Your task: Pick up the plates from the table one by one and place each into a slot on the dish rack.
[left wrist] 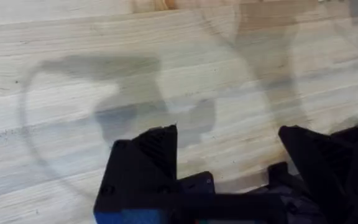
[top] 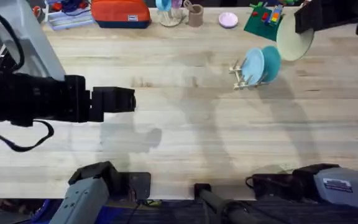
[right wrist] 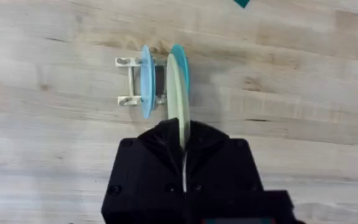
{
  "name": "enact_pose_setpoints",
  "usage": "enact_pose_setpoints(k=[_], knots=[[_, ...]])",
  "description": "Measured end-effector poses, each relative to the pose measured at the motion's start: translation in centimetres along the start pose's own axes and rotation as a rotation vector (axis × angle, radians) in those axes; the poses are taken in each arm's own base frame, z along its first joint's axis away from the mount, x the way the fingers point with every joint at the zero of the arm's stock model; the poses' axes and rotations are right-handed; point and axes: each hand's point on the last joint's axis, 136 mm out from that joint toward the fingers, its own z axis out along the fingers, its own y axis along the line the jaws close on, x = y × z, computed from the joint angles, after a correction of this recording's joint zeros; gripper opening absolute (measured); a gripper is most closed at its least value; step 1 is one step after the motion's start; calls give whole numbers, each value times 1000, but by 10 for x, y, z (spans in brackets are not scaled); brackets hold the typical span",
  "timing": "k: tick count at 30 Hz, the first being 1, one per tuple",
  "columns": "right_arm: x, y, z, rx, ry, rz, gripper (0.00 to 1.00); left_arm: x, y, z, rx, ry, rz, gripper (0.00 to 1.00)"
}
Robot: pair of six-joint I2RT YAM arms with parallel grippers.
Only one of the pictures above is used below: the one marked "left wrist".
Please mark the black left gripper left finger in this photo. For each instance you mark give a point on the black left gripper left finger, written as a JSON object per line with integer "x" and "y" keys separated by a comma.
{"x": 141, "y": 168}

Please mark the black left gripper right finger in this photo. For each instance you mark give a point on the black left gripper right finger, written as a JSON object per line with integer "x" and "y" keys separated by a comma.
{"x": 331, "y": 161}

